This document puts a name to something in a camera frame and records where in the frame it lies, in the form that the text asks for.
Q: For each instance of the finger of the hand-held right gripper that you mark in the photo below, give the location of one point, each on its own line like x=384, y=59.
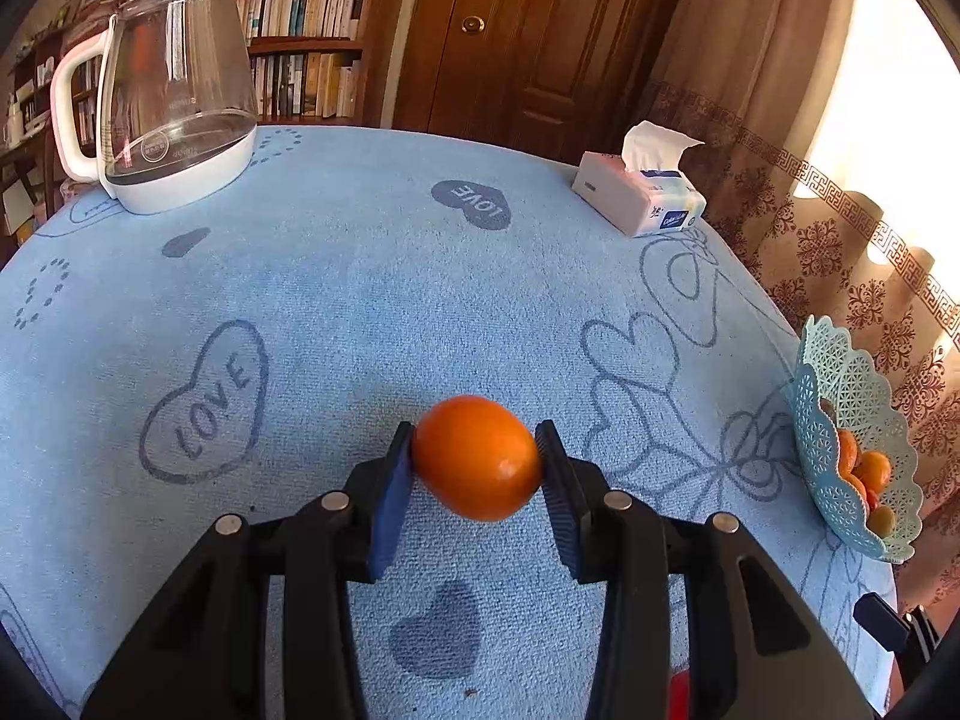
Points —
x=881, y=619

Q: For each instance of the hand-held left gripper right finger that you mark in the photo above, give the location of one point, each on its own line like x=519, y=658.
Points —
x=556, y=502

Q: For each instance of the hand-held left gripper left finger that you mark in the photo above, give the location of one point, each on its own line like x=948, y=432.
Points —
x=391, y=502

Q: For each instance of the light blue lattice fruit basket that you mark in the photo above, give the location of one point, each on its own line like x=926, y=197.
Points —
x=847, y=390

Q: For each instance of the blue heart print towel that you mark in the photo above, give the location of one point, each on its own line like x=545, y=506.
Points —
x=375, y=300

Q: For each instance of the white tissue pack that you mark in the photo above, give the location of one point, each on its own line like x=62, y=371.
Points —
x=630, y=199

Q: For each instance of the brown patterned curtain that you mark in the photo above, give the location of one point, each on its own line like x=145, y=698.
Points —
x=810, y=240

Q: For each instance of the brown wooden door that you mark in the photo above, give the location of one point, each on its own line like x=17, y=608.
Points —
x=540, y=37

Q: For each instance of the wooden bookshelf with books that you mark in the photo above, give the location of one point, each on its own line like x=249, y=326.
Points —
x=315, y=37

